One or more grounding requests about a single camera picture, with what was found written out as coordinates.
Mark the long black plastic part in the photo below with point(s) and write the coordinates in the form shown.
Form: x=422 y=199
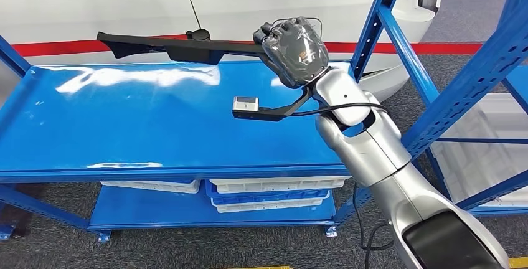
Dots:
x=185 y=48

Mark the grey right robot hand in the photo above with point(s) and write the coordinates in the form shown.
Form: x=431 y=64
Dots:
x=295 y=52

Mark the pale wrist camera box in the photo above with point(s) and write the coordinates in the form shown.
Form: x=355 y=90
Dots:
x=245 y=104

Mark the yellow floor tape square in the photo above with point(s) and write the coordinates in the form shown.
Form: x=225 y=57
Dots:
x=519 y=263
x=264 y=267

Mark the white car with red stripe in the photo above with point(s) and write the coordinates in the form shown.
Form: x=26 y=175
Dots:
x=103 y=11

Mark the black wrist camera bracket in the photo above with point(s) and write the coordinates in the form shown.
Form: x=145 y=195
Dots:
x=284 y=112

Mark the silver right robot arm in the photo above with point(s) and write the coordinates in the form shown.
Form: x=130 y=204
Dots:
x=371 y=147

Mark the blue metal shelf rack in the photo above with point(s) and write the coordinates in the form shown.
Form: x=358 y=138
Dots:
x=165 y=114
x=474 y=81

